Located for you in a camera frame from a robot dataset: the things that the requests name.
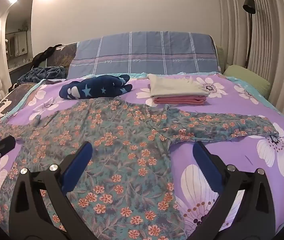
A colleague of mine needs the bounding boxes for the teal floral shirt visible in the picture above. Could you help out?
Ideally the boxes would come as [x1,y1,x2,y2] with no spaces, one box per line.
[0,98,278,239]

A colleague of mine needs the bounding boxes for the navy star plush toy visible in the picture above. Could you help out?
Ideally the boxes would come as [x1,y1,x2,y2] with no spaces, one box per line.
[59,74,133,100]

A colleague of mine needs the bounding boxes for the dark teal blanket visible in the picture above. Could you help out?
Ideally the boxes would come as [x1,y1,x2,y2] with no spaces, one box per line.
[16,66,67,85]

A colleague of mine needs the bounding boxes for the dark floral pillow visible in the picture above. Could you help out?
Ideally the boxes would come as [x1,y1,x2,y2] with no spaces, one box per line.
[46,43,77,68]

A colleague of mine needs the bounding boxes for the folded cream garment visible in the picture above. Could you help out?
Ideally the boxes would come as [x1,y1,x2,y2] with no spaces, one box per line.
[147,74,210,97]

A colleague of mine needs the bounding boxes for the folded pink garment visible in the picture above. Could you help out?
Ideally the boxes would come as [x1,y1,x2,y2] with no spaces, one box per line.
[152,95,207,105]

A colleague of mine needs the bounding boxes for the green pillow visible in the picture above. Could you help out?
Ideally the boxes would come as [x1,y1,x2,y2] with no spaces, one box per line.
[224,65,271,99]

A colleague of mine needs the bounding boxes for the black floor lamp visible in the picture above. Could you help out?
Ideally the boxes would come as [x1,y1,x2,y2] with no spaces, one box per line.
[243,0,256,69]

